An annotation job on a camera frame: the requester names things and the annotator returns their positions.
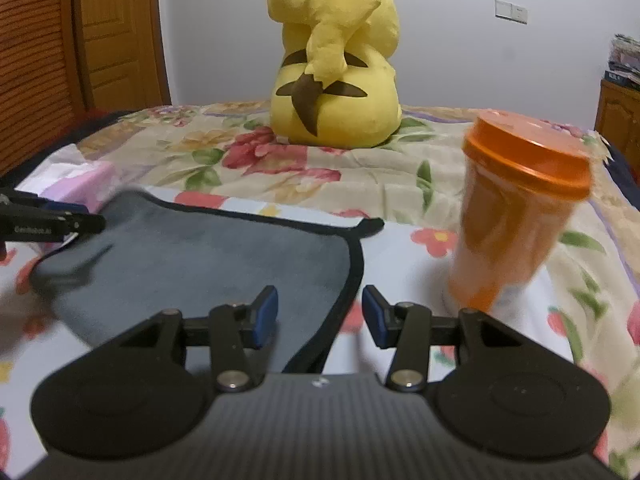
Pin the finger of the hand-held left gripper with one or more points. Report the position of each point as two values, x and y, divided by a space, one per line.
55 207
65 225

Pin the white wall switch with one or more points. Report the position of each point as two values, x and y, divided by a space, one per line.
511 11

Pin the stack of magazines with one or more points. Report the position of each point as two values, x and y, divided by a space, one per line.
625 60

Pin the wooden cabinet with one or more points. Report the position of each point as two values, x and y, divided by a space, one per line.
620 115

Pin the grey towel with black edge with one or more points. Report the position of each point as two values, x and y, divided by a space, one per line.
200 260

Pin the wooden door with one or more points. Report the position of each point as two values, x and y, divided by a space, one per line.
120 35

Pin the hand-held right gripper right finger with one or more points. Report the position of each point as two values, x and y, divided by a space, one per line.
372 317

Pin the orange cup with lid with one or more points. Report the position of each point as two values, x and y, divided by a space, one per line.
505 230

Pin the yellow plush toy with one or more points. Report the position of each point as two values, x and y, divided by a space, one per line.
340 85

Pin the floral bed sheet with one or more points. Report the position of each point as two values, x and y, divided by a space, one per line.
400 185

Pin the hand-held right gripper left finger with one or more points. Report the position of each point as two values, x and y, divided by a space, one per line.
267 317

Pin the pink cloth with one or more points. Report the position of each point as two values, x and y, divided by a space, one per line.
85 182

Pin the wooden louvered wardrobe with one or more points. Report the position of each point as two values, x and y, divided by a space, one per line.
35 60

